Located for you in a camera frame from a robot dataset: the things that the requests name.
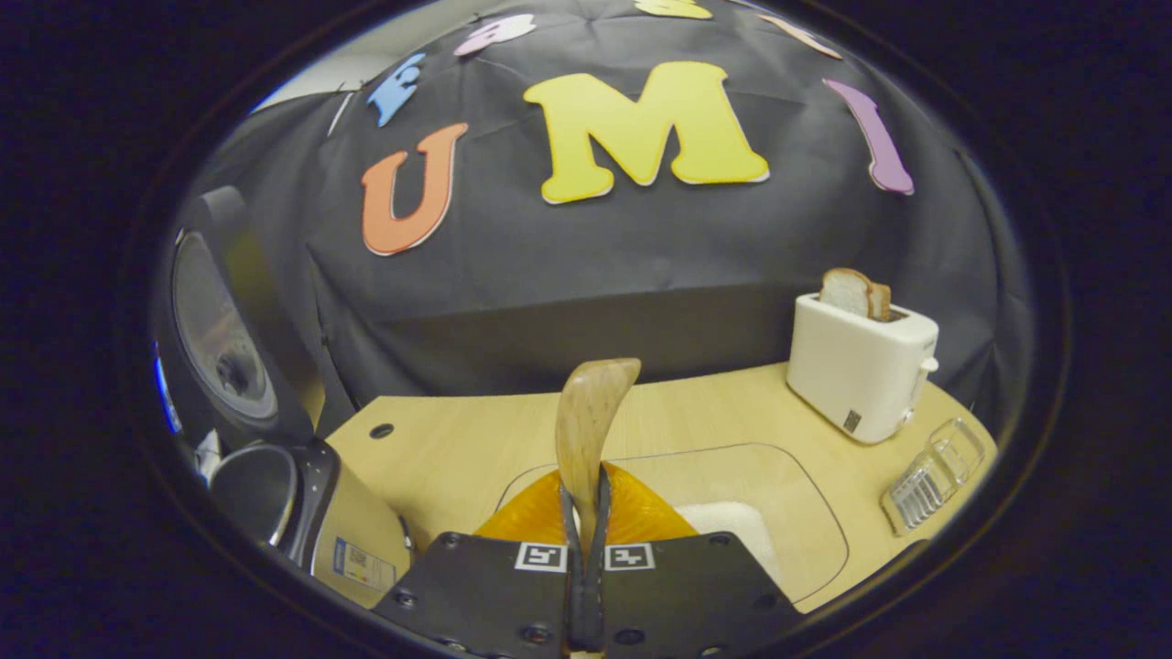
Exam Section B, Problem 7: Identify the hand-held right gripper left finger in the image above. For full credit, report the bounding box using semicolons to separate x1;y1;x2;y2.
371;462;587;658

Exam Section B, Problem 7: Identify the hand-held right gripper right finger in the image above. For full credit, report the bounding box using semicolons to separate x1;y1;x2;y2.
586;462;807;658

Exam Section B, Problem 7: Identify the wooden spoon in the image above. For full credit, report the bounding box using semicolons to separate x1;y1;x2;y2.
556;358;642;550

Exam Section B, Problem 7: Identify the clear chopstick holder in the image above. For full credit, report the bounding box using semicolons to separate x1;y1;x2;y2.
881;418;987;536

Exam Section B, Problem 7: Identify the dark grey rice cooker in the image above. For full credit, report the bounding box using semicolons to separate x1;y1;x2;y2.
151;186;413;610

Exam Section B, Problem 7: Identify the white toaster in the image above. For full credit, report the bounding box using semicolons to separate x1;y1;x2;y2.
786;293;941;446

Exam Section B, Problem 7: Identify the black backdrop cloth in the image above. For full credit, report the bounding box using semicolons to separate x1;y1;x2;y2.
183;0;1031;431

